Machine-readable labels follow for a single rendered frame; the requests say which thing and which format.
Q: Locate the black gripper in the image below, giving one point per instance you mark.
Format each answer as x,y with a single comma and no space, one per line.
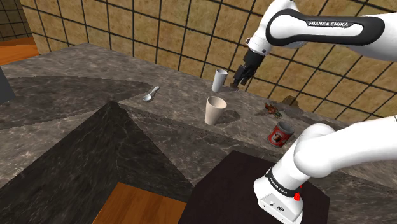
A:
252,60

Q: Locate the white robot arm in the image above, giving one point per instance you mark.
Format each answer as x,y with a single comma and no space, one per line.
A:
325,155

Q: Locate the white tall cup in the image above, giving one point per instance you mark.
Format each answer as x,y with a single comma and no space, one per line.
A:
219,80

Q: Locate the beige cup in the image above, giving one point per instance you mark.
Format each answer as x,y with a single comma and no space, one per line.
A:
214,111

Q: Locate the small brown red figure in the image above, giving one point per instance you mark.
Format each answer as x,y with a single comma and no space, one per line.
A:
273,110

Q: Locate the red tin can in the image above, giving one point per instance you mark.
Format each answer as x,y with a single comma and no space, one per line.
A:
280,135

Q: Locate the silver spoon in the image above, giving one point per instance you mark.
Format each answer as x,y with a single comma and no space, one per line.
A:
149,96

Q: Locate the dark grey box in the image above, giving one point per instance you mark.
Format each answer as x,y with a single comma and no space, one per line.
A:
5,88

